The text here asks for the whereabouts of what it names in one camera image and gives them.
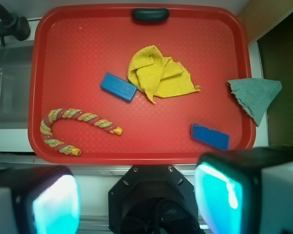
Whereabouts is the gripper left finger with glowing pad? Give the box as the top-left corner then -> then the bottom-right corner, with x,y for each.
0,166 -> 81,234

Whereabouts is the black octagonal mount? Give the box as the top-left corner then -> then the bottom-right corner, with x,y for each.
108,165 -> 204,234

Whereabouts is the blue sponge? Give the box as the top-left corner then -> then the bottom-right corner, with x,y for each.
191,123 -> 230,150

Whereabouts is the grey-green cloth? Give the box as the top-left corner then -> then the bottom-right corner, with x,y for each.
227,78 -> 282,127

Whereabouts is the steel sink basin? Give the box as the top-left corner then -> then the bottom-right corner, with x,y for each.
0,45 -> 33,129

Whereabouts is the black faucet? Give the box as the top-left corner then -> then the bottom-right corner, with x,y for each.
0,4 -> 31,47

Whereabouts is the red plastic tray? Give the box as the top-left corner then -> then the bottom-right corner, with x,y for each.
28,4 -> 256,165

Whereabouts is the blue rectangular block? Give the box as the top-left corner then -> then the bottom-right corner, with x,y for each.
100,73 -> 137,102

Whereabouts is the yellow crumpled cloth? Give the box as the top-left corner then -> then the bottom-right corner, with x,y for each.
127,45 -> 200,103

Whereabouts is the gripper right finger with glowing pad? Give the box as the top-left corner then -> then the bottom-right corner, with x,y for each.
194,146 -> 293,234

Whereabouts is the multicolour twisted rope toy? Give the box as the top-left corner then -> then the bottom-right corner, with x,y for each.
40,108 -> 123,156

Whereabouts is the dark green tray handle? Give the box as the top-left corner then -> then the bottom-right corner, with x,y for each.
131,8 -> 170,22

